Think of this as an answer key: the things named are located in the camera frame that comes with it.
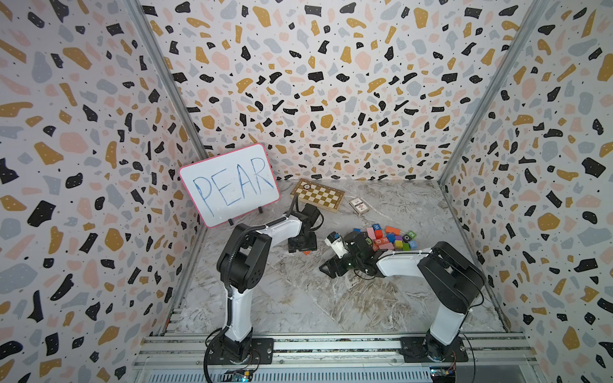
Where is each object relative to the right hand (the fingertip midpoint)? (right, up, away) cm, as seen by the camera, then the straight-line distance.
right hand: (328, 263), depth 91 cm
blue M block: (+22, +13, +13) cm, 28 cm away
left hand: (-7, +5, +6) cm, 11 cm away
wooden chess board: (-4, +27, +22) cm, 35 cm away
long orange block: (+28, +12, +13) cm, 33 cm away
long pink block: (+18, +10, +10) cm, 23 cm away
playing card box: (+15, +22, +19) cm, 33 cm away
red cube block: (+22, +10, +10) cm, 26 cm away
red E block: (-8, +3, +4) cm, 10 cm away
